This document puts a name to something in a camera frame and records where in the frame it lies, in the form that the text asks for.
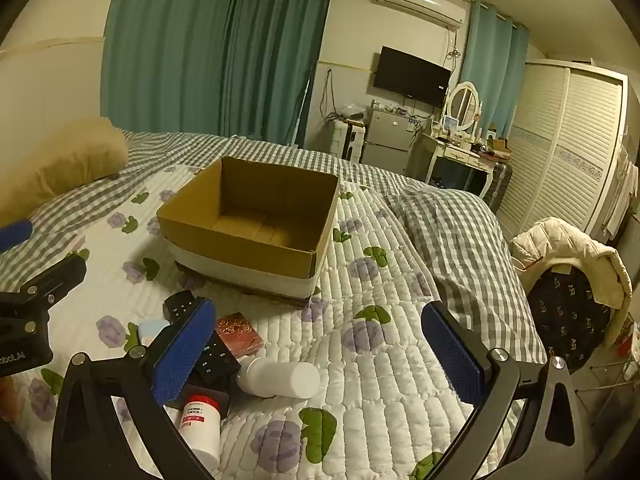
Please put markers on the white dressing table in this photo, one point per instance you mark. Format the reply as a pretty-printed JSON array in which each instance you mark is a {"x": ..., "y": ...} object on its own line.
[{"x": 450, "y": 152}]

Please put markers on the white oval vanity mirror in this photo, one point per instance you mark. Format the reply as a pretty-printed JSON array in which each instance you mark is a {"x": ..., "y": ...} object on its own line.
[{"x": 462, "y": 105}]

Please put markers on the grey suitcase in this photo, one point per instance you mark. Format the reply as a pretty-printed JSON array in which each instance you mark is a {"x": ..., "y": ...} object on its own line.
[{"x": 500, "y": 185}]

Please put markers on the silver small fridge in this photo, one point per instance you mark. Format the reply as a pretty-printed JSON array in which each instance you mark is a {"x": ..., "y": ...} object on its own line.
[{"x": 387, "y": 142}]

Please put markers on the white bottle with red label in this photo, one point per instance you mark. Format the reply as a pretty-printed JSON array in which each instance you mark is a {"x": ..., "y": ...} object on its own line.
[{"x": 200, "y": 432}]

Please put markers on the green curtain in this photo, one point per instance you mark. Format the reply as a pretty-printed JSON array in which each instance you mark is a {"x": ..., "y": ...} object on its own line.
[{"x": 200, "y": 50}]

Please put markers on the white louvred wardrobe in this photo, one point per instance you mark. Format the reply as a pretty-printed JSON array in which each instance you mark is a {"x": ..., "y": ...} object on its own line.
[{"x": 565, "y": 150}]

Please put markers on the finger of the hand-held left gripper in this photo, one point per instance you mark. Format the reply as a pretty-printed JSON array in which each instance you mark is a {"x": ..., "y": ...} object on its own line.
[
  {"x": 62, "y": 275},
  {"x": 15, "y": 233}
]

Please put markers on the hanging white towels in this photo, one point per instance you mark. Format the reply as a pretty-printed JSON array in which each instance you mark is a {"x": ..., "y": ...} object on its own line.
[{"x": 622, "y": 195}]

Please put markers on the tan pillow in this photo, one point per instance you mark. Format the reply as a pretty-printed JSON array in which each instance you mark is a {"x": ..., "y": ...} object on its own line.
[{"x": 60, "y": 160}]

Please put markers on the white air conditioner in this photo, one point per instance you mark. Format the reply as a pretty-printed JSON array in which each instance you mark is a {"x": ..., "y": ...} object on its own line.
[{"x": 422, "y": 2}]

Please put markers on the plain white plastic bottle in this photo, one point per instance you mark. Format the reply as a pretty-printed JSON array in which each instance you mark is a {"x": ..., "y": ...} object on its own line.
[{"x": 280, "y": 378}]

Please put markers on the brown cardboard box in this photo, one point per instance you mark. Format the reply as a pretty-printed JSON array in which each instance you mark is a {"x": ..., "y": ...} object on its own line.
[{"x": 200, "y": 212}]

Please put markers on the cream puffer jacket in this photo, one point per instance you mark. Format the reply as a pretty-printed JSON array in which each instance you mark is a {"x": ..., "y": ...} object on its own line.
[{"x": 565, "y": 245}]

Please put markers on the grey checked bed sheet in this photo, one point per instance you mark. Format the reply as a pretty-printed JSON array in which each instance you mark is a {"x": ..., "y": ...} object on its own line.
[{"x": 450, "y": 240}]

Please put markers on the black remote control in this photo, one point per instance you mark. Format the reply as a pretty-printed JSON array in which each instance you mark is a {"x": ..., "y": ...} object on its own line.
[{"x": 220, "y": 360}]

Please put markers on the small red patterned box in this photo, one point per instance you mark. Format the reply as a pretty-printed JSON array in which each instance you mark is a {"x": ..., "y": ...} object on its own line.
[{"x": 241, "y": 336}]

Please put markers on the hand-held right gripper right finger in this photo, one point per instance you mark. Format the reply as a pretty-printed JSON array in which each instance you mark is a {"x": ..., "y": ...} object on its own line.
[{"x": 452, "y": 355}]

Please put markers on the white pole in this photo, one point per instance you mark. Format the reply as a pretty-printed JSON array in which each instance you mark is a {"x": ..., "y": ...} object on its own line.
[{"x": 302, "y": 110}]

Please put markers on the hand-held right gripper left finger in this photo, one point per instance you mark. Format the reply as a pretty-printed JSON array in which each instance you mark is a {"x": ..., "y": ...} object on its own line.
[{"x": 182, "y": 355}]

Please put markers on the light blue curtain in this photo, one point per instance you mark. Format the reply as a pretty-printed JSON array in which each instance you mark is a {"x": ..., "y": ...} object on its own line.
[{"x": 495, "y": 70}]

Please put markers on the small light blue object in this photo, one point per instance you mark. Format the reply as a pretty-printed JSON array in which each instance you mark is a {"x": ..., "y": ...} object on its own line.
[{"x": 152, "y": 331}]

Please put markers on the black wall television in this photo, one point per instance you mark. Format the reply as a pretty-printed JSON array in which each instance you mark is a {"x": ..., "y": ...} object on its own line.
[{"x": 410, "y": 76}]

